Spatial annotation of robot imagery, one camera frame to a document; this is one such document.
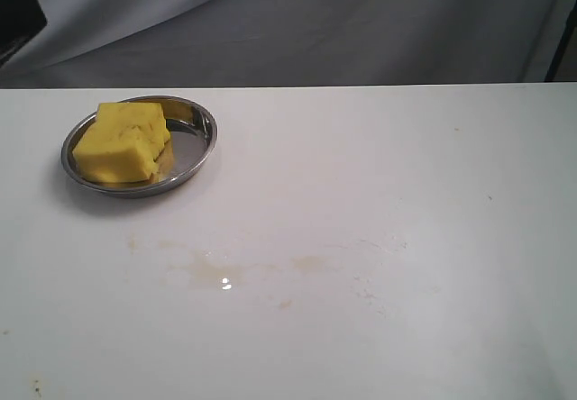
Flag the round stainless steel dish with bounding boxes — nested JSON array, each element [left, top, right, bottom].
[[60, 95, 217, 199]]

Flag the amber liquid spill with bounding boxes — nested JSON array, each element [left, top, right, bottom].
[[122, 231, 348, 310]]

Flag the grey backdrop cloth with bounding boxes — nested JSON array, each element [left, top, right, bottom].
[[1, 0, 572, 88]]

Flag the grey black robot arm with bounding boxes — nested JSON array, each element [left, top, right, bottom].
[[0, 0, 48, 67]]

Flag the yellow sponge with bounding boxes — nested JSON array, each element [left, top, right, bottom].
[[72, 102, 170, 184]]

